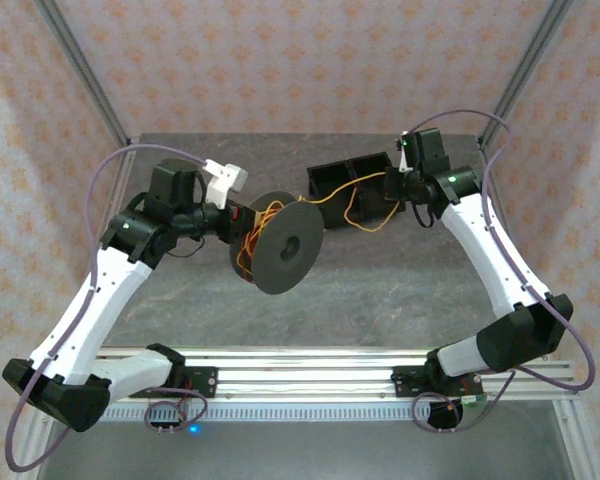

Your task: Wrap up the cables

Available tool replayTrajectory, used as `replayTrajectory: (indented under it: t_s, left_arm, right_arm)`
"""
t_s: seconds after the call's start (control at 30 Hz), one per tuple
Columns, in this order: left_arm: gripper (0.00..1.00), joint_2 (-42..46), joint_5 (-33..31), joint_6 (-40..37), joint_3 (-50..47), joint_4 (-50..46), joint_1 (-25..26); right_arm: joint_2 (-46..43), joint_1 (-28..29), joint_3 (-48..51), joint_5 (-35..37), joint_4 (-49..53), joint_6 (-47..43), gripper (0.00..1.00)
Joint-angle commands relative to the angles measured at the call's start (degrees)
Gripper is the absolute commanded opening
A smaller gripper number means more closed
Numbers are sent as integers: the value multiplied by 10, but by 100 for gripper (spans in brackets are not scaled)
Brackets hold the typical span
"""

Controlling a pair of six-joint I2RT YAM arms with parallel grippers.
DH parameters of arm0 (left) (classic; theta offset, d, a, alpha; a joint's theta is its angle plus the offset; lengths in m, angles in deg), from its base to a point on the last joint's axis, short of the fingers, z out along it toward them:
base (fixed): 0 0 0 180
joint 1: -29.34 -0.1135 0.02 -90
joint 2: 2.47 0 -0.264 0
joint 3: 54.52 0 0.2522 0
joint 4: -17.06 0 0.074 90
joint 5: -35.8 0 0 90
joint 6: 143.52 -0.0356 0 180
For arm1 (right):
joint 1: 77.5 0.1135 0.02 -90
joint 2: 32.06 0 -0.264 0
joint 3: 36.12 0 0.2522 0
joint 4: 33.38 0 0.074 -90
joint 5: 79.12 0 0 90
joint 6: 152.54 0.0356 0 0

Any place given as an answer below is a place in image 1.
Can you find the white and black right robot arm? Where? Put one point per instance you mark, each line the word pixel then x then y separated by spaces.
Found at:
pixel 490 260

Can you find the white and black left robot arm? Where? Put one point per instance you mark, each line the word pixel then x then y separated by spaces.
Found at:
pixel 95 310

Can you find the black two-compartment box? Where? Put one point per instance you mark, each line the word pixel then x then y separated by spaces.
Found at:
pixel 330 215

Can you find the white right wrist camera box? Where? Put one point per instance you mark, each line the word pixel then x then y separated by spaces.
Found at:
pixel 405 160

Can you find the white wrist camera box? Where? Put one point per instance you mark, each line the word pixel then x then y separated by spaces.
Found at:
pixel 405 160
pixel 225 177

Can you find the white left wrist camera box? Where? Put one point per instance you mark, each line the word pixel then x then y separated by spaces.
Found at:
pixel 225 177

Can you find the aluminium corner post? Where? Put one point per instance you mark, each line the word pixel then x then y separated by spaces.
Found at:
pixel 80 70
pixel 525 70

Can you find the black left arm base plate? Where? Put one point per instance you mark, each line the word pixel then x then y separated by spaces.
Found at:
pixel 205 382

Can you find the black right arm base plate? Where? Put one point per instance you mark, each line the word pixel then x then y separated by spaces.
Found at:
pixel 405 382

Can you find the aluminium mounting rail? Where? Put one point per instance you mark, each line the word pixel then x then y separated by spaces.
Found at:
pixel 300 380

